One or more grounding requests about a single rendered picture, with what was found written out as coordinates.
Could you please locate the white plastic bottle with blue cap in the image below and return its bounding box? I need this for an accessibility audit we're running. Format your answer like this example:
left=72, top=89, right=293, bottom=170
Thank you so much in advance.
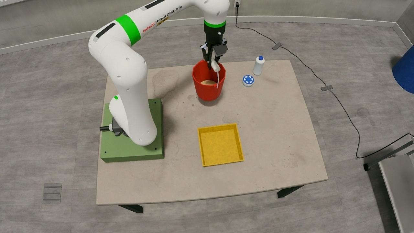
left=253, top=56, right=265, bottom=75

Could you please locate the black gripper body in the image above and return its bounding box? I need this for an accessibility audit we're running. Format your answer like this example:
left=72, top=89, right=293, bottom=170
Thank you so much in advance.
left=205, top=34, right=223, bottom=49

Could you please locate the yellow square tray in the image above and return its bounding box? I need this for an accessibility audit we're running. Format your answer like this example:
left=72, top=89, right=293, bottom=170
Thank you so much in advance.
left=197, top=123, right=244, bottom=166

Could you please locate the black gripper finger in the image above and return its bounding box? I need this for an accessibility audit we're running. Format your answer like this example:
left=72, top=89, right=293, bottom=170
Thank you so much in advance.
left=200, top=43, right=213, bottom=70
left=215, top=38, right=227, bottom=64

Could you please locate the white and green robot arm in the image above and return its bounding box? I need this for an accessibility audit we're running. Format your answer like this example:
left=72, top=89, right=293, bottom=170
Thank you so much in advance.
left=88, top=0, right=230, bottom=146

